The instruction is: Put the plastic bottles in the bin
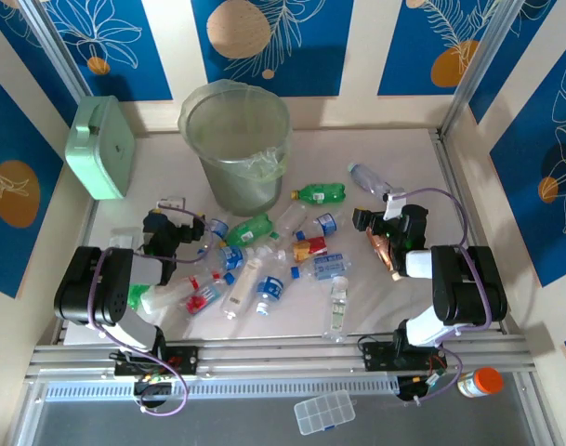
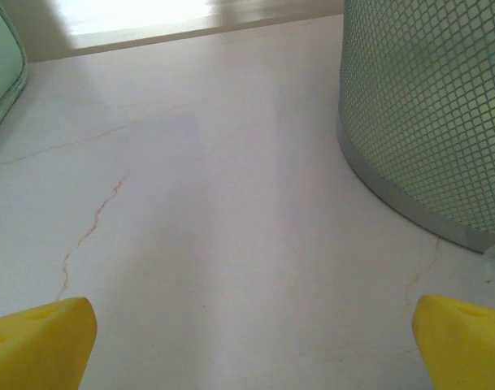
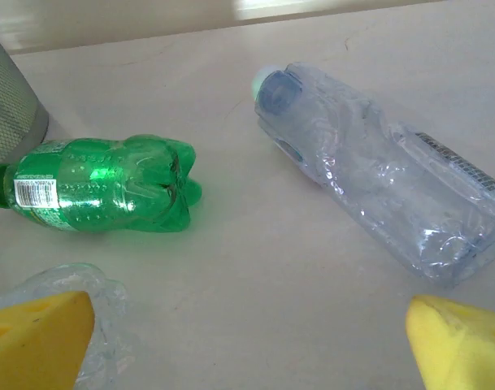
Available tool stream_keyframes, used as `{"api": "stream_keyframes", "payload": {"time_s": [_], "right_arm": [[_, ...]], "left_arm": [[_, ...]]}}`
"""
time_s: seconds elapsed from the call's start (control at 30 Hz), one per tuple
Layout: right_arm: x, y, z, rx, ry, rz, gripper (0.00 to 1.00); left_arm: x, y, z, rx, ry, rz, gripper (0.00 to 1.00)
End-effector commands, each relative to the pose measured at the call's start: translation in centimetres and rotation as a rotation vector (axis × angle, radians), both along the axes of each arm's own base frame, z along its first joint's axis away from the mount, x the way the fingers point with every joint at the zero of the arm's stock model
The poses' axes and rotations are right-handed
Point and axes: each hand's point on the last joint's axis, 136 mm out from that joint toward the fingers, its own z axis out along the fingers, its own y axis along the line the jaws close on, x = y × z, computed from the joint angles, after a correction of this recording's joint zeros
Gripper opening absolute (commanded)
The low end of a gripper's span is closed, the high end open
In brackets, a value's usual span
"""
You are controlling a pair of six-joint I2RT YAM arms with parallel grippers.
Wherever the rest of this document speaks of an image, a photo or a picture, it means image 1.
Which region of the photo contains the blue label clear bottle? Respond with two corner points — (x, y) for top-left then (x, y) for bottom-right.
(216, 243), (246, 273)
(202, 216), (231, 243)

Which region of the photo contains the copper orange bottle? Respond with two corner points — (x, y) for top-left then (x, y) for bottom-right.
(365, 226), (403, 283)

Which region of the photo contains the green bottle yellow cap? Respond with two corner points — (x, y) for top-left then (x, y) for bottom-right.
(126, 283), (149, 311)
(224, 213), (277, 247)
(290, 183), (348, 205)

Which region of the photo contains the clear bottle red band label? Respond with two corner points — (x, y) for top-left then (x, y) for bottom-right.
(140, 271), (223, 326)

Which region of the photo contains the clear bottle pale green cap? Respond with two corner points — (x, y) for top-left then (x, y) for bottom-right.
(346, 161), (396, 199)

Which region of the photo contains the clear bottle red print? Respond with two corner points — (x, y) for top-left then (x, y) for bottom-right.
(182, 278), (228, 318)

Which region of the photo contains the crushed clear plastic bottle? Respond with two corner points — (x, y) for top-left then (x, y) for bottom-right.
(271, 202), (309, 236)

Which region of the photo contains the square soda water bottle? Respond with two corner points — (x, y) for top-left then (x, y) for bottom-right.
(289, 253), (351, 282)

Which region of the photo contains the blue label bottle white cap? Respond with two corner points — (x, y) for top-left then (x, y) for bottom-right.
(254, 273), (286, 318)

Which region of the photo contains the clear bottle green white label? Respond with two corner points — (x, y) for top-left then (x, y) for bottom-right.
(322, 275), (349, 344)

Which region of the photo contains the clear plastic bin liner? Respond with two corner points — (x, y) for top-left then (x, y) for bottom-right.
(178, 78), (294, 185)

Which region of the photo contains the small clear plastic packet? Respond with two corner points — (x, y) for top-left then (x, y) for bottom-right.
(109, 226), (142, 255)

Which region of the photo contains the mint green plastic case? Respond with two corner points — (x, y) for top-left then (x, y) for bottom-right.
(63, 95), (136, 201)

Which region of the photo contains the small controller circuit board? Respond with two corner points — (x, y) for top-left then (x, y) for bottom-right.
(133, 371), (175, 389)
(419, 369), (447, 389)

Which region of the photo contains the jar with orange lid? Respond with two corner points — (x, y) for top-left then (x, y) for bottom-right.
(456, 366), (505, 400)

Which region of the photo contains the grey metal sheet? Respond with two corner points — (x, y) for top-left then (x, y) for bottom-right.
(31, 397), (537, 446)

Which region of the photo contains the clear plastic organizer box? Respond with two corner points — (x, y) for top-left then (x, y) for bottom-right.
(294, 388), (357, 437)

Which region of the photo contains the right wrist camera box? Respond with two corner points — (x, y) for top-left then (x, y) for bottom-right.
(382, 190), (408, 222)

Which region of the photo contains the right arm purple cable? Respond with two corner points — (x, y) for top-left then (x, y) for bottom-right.
(401, 187), (493, 405)

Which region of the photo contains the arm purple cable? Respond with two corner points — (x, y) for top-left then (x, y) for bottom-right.
(401, 187), (493, 405)
(87, 206), (215, 418)

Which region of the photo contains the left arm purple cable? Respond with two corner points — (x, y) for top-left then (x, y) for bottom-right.
(87, 206), (215, 418)

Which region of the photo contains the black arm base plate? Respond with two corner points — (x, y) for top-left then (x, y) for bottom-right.
(360, 340), (451, 373)
(113, 346), (200, 378)

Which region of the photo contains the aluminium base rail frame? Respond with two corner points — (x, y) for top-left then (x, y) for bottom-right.
(24, 332), (534, 387)

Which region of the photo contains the aluminium corner post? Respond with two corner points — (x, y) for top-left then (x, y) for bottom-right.
(17, 0), (96, 101)
(438, 0), (534, 140)

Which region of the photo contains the slotted grey cable duct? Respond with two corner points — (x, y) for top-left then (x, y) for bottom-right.
(39, 376), (401, 403)

